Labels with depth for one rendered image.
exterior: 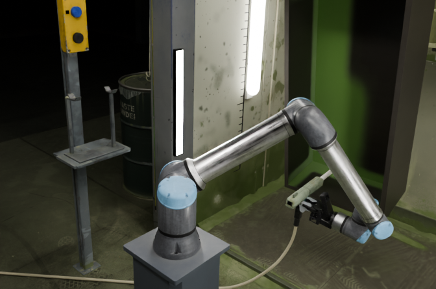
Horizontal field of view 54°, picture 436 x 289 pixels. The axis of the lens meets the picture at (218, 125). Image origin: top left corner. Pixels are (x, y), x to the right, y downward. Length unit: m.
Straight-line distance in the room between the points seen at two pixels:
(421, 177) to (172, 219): 2.13
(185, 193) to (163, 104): 0.97
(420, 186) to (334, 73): 1.15
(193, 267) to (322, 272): 1.20
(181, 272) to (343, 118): 1.45
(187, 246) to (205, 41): 1.28
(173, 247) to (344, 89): 1.41
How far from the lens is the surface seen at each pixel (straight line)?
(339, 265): 2.80
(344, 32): 2.49
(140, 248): 1.79
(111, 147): 2.31
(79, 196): 2.50
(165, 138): 2.55
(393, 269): 2.89
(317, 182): 2.30
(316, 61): 2.61
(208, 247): 1.78
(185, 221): 1.65
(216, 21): 2.60
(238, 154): 1.75
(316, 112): 1.69
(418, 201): 3.31
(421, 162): 3.37
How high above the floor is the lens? 1.68
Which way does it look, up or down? 20 degrees down
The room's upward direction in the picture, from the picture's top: 2 degrees clockwise
